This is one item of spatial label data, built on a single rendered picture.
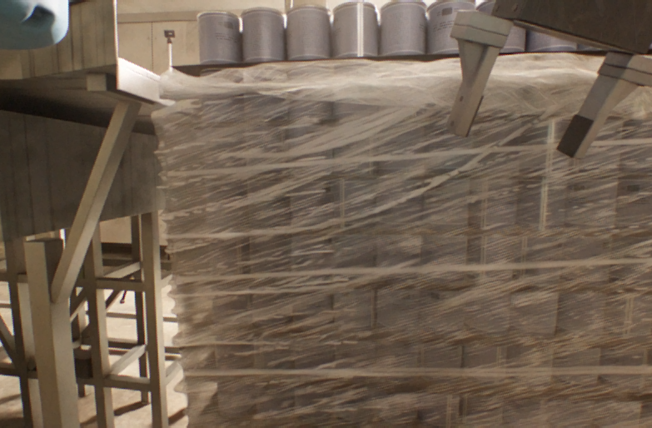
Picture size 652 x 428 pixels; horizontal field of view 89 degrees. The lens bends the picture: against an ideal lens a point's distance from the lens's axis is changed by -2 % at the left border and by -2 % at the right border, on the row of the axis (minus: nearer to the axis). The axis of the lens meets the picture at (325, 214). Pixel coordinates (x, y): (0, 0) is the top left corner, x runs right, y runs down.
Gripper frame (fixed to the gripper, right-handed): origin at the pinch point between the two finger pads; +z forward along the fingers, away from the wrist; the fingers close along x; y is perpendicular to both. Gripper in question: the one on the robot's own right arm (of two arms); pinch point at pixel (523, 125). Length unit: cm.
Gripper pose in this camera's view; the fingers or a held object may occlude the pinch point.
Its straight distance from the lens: 40.3
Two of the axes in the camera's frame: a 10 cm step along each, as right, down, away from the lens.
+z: -2.0, 8.5, 4.9
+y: 0.7, 5.1, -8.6
